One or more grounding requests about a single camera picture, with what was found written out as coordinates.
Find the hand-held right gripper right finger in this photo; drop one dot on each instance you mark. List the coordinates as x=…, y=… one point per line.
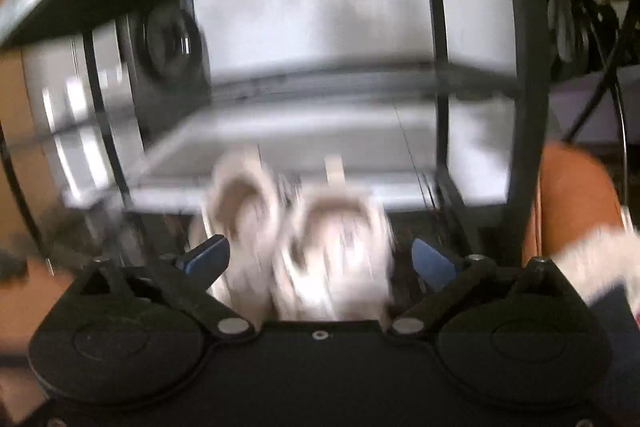
x=432, y=264

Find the black metal shoe rack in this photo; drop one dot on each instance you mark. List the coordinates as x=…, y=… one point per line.
x=475, y=57

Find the brown fur-lined slipper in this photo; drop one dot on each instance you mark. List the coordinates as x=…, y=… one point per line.
x=570, y=207

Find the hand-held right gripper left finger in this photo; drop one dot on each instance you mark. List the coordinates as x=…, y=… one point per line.
x=207, y=257

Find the person's leg in dark trousers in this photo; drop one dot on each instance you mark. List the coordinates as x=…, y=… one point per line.
x=617, y=347

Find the black speaker box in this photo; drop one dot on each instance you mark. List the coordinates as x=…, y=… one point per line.
x=170, y=47

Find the grey plastic bin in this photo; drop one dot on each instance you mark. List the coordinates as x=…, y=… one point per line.
x=600, y=107

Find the black metal frame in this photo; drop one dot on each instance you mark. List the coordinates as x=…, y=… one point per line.
x=600, y=32

